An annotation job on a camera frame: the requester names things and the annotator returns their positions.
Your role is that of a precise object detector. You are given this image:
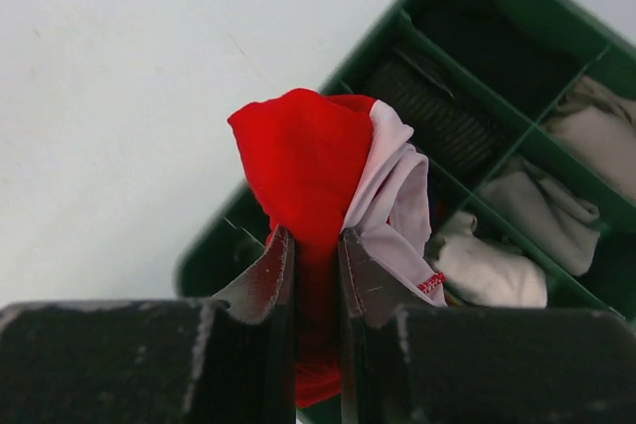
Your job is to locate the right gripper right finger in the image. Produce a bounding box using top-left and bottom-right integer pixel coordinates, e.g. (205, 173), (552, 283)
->
(338, 230), (635, 423)

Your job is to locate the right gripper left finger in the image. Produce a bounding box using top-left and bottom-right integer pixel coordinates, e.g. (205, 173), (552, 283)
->
(1, 228), (296, 423)

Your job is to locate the red underwear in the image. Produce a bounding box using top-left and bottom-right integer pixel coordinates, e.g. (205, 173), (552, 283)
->
(227, 87), (448, 409)

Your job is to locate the white rolled cloth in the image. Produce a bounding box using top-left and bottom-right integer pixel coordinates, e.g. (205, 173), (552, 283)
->
(425, 211), (548, 308)

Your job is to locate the light grey rolled cloth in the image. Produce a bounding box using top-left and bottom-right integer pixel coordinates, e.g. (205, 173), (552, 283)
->
(479, 155), (600, 276)

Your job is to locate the black striped rolled cloth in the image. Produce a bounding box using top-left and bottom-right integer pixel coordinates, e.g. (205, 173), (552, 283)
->
(359, 49), (507, 181)

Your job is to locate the green compartment tray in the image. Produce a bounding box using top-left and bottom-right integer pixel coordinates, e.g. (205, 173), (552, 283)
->
(173, 0), (636, 424)

